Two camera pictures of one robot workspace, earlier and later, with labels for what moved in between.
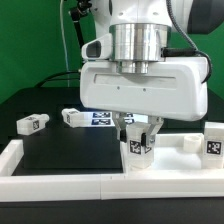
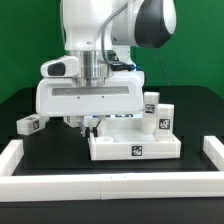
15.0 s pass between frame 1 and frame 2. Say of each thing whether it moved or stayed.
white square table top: moved
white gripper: moved
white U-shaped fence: stayed
